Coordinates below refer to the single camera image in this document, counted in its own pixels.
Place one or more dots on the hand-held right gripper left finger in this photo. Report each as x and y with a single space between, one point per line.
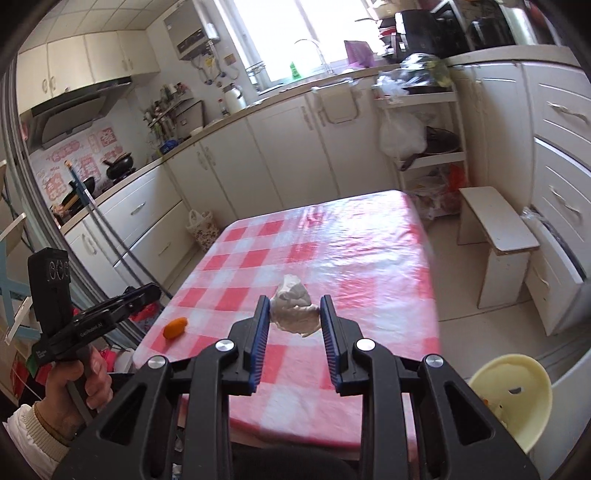
259 341

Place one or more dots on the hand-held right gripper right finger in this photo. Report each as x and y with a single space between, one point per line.
330 341

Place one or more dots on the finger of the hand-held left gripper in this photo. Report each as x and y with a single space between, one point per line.
134 308
143 291

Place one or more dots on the white tissue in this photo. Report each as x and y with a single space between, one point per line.
295 309

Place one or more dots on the pale yellow bin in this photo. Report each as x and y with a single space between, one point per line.
521 392

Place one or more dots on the person's left forearm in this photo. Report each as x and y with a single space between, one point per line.
32 443

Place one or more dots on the person's left hand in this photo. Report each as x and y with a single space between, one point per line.
60 401

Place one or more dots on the orange peel piece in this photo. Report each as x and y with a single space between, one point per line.
176 328

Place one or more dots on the floral fabric bag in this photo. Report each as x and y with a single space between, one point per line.
203 230

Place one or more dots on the pink checked tablecloth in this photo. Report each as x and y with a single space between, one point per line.
323 240

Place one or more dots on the black wok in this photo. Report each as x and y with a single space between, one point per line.
121 167
83 188

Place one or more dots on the seasoning bottle rack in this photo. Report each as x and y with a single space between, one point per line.
175 113

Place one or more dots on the grey range hood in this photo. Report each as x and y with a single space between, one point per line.
78 115

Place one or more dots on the white base kitchen cabinets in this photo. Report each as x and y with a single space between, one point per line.
277 152

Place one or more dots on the white wooden stool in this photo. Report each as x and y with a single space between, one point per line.
498 221

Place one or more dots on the white thermos kettle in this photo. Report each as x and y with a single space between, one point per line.
233 99

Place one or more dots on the white hanging plastic bag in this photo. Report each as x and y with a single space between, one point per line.
401 134

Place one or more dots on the black frying pan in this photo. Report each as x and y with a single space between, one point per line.
438 143

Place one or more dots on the white folding door basket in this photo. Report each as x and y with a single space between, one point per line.
337 104

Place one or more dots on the white shelf rack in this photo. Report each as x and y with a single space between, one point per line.
434 99

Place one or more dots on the white crumpled plastic bag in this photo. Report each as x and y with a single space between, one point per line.
392 85

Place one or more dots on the silver water heater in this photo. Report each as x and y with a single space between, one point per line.
189 30

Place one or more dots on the green dish soap bottle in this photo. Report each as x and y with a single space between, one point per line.
294 70

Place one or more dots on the white tall door cabinet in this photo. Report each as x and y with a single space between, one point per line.
494 129

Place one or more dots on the dark bag of vegetables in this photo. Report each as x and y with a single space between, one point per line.
422 69

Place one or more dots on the purple bag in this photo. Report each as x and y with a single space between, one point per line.
359 53

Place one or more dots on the chrome sink faucet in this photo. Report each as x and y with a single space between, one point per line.
318 48

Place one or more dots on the white drawer cabinet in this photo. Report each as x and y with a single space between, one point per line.
563 161

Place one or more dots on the kitchen window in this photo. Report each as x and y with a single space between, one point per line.
295 32

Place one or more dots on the black countertop oven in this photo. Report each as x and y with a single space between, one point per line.
480 23

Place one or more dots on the pink wall stickers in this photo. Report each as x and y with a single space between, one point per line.
87 161

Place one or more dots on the white upper wall cabinets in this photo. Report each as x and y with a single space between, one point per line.
92 60

